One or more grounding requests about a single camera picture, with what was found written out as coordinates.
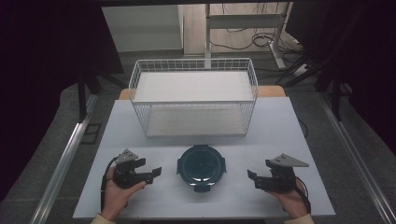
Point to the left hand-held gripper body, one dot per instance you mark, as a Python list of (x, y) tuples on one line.
[(124, 174)]

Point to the person's right hand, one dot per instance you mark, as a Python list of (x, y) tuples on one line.
[(289, 199)]

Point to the person's left hand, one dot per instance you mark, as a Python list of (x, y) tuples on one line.
[(116, 196)]

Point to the white metal desk frame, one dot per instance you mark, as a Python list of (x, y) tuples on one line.
[(246, 20)]

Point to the black stand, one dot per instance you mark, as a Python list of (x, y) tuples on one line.
[(82, 96), (334, 77)]

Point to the aluminium floor rail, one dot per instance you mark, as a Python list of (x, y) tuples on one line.
[(358, 161), (62, 168)]

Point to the dark curtain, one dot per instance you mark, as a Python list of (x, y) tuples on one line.
[(367, 62), (40, 77)]

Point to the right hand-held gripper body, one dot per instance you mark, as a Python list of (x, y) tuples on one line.
[(280, 179)]

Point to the dark green round bowl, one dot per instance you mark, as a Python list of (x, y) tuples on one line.
[(201, 168)]

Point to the white power strip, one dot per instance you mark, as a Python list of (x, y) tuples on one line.
[(301, 70)]

